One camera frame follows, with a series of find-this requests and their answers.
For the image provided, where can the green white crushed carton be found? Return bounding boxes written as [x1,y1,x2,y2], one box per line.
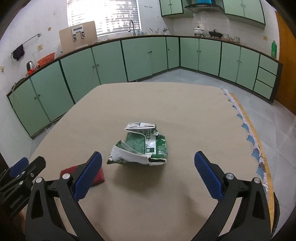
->
[107,122,168,166]

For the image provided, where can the green lower kitchen cabinets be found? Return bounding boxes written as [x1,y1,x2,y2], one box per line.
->
[7,36,282,137]

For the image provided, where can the green kitchen cabinets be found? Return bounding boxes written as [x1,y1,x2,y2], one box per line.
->
[7,36,282,137]
[159,0,266,29]

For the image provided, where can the black trash bin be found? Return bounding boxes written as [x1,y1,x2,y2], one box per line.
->
[271,192,280,237]

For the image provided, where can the kitchen faucet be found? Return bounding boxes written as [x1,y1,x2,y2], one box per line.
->
[128,20,136,37]

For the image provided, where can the green upper kitchen cabinets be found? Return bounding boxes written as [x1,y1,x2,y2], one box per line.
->
[159,0,266,29]

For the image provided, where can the beige tablecloth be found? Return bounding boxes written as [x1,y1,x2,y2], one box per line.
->
[26,82,271,240]

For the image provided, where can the steel electric kettle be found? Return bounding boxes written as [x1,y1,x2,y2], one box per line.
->
[26,61,36,73]

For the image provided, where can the wooden door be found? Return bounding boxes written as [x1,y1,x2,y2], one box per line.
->
[275,12,296,114]

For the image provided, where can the orange basket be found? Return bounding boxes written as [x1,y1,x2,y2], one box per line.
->
[37,53,55,67]

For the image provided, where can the cardboard box on counter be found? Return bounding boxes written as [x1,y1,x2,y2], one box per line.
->
[59,21,97,54]

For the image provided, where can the black wok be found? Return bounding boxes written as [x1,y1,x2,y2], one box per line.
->
[209,29,223,39]

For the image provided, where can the white cooking pot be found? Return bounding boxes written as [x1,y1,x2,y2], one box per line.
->
[194,26,205,37]

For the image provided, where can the green bottle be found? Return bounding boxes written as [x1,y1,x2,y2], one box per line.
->
[271,41,277,59]

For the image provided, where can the window with white blinds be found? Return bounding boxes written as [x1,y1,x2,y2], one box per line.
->
[67,0,142,36]

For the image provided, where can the range hood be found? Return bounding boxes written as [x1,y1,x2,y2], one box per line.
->
[185,4,224,13]

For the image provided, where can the blue box above hood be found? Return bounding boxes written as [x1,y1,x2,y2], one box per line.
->
[196,0,212,4]

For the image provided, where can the dark towel on rail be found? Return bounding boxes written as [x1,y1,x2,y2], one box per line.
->
[12,44,25,61]

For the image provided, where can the wall towel rail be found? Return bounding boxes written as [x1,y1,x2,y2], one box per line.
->
[11,32,42,56]

